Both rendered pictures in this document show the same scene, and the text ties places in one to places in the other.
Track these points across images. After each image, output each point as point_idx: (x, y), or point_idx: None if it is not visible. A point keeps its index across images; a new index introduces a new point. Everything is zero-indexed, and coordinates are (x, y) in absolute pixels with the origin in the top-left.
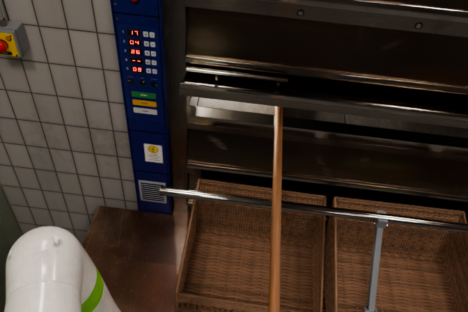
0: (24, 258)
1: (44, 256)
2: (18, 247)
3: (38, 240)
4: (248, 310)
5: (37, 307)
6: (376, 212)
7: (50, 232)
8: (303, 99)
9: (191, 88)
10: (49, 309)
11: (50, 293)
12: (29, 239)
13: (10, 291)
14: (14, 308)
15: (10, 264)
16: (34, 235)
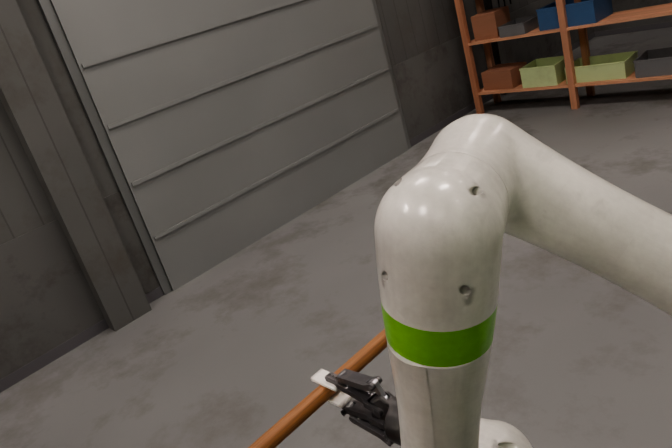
0: (451, 165)
1: (422, 165)
2: (456, 177)
3: (421, 173)
4: None
5: (450, 138)
6: None
7: (400, 187)
8: None
9: None
10: (439, 141)
11: (432, 150)
12: (434, 176)
13: (487, 165)
14: (480, 145)
15: (477, 179)
16: (425, 181)
